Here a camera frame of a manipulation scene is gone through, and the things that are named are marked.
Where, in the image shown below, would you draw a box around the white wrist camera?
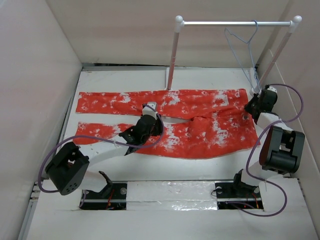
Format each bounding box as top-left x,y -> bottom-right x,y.
142,101 -> 157,120
264,84 -> 277,93

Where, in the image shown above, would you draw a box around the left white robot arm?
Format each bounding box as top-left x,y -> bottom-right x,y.
38,113 -> 165,199

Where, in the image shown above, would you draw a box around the blue wire hanger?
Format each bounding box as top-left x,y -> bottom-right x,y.
223,20 -> 262,94

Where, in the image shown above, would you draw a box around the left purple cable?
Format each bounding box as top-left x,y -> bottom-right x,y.
37,104 -> 166,208

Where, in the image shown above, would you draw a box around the red white patterned trousers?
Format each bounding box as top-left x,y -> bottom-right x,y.
75,88 -> 258,159

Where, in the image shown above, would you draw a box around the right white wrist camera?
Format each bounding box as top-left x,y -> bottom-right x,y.
264,84 -> 277,93

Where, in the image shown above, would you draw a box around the purple cable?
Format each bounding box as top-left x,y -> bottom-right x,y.
245,83 -> 305,217
37,104 -> 166,208

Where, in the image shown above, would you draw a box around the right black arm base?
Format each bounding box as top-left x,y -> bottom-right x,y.
210,170 -> 264,210

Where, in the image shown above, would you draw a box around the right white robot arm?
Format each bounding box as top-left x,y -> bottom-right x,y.
231,85 -> 305,197

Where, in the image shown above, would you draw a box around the silver foil tape strip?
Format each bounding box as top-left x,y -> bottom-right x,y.
126,180 -> 218,211

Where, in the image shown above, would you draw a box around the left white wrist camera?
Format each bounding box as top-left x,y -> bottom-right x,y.
142,101 -> 157,120

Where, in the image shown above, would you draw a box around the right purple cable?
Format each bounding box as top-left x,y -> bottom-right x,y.
245,83 -> 305,217

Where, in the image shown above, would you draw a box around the white clothes rack frame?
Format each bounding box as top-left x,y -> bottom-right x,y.
166,15 -> 303,92

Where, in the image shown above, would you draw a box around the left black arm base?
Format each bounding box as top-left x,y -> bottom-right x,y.
79,171 -> 128,211

